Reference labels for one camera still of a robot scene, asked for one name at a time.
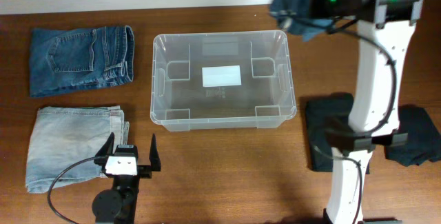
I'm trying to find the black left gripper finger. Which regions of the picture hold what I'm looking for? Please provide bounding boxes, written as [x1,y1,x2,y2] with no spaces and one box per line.
[149,134,161,172]
[97,132,114,156]

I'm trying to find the teal blue cloth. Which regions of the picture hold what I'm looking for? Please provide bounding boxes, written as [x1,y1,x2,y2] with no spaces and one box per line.
[269,0,333,41]

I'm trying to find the clear plastic storage bin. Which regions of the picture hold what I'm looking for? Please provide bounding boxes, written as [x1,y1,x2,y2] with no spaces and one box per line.
[150,30,297,132]

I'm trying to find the black cloth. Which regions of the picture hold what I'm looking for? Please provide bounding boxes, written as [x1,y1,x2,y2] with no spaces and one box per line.
[304,92,371,175]

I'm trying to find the dark navy cloth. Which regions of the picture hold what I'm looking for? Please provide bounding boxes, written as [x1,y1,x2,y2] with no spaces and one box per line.
[385,105,440,167]

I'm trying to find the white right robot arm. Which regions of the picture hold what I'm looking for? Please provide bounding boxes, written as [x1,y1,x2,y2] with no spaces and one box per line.
[311,0,424,224]

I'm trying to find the light blue folded jeans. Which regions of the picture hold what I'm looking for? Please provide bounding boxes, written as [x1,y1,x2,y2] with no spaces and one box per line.
[25,106,130,194]

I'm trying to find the dark blue folded jeans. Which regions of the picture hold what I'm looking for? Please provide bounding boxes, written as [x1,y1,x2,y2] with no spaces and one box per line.
[29,26,135,98]

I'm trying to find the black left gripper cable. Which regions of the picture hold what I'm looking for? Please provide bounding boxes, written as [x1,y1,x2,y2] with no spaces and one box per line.
[47,156,107,224]

